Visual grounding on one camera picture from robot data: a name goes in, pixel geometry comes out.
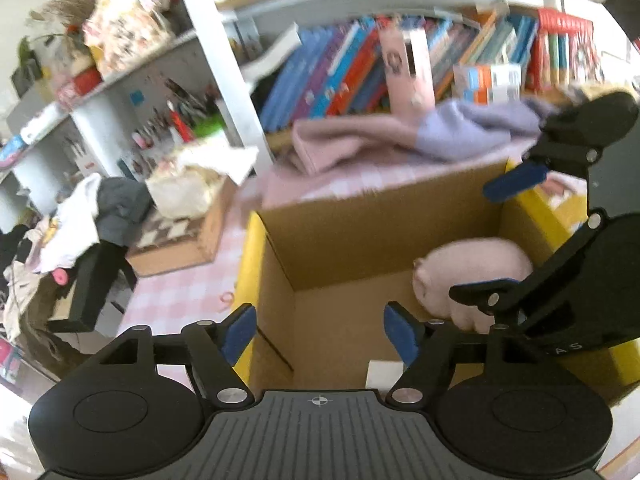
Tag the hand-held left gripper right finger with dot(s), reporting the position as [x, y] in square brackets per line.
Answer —
[400, 332]

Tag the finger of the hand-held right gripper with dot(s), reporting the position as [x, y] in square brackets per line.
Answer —
[515, 182]
[480, 292]

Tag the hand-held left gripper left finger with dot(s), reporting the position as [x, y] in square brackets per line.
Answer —
[240, 332]

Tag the pink pig plush toy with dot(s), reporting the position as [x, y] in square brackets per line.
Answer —
[475, 265]

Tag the cardboard box with yellow rim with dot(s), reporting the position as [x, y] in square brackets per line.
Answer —
[350, 240]

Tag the green container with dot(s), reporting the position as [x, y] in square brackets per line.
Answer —
[207, 126]

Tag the small pale block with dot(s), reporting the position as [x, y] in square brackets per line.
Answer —
[382, 375]

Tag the purple cloth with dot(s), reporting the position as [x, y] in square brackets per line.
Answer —
[465, 125]

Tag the white labelled box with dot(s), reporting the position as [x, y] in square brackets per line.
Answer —
[506, 82]

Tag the wooden checkered board box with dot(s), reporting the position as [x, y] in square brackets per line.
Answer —
[180, 245]

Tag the orange and blue box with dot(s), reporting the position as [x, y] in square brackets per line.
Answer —
[472, 85]

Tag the tall pink printed box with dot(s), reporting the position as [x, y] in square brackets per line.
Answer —
[405, 75]

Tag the cream cloth bundle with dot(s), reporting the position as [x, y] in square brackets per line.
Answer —
[195, 180]

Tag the grey garment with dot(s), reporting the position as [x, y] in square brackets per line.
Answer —
[122, 210]

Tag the pink cloth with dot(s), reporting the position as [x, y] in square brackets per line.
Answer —
[340, 140]

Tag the small pink roll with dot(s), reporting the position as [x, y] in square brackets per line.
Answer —
[60, 276]

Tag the white garment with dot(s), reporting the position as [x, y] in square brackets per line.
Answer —
[70, 220]

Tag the long row of colourful books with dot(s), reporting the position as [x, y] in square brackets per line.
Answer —
[340, 75]

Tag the red bottle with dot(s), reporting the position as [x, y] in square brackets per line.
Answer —
[181, 127]

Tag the beige garment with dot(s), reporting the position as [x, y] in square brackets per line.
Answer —
[22, 290]

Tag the cluster of pens and markers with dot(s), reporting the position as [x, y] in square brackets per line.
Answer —
[160, 120]

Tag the open white book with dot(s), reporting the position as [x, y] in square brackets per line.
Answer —
[272, 55]

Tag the red box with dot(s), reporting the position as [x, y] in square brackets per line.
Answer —
[80, 85]

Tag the floral fabric bag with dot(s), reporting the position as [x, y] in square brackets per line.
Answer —
[125, 25]

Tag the white shelf post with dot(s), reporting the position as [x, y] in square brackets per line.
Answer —
[215, 60]

